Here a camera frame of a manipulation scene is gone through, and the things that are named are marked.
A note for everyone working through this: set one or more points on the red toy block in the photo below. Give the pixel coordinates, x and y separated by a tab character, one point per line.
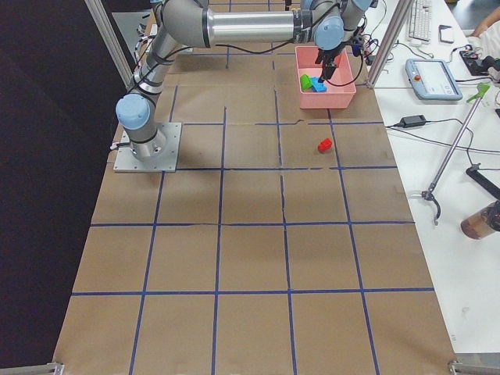
325	145

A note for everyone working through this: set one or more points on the black power adapter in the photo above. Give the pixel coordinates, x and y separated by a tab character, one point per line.
413	121

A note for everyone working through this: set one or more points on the green toy block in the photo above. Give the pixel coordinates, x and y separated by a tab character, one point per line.
305	82

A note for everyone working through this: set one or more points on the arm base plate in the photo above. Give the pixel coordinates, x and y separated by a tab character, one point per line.
159	154

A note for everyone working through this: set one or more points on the aluminium frame post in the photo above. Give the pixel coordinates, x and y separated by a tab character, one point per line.
391	34

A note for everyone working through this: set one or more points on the pink plastic box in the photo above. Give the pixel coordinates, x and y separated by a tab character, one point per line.
338	95

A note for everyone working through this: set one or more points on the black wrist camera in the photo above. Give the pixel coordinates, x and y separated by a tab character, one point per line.
358	46

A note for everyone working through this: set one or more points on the brown bottle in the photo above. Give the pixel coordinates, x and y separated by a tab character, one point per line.
482	223

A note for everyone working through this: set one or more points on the blue toy block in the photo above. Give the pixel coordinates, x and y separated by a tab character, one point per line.
317	85

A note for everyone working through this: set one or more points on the black smartphone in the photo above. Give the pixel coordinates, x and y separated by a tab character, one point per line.
446	34

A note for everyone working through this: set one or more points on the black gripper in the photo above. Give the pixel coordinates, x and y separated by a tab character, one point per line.
327	57

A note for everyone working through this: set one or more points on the white keyboard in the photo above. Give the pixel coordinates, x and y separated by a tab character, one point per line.
419	20

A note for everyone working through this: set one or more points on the left teach pendant tablet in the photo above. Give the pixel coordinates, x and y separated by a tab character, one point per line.
431	79

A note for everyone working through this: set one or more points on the green handled reach grabber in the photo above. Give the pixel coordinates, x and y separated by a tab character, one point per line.
428	194

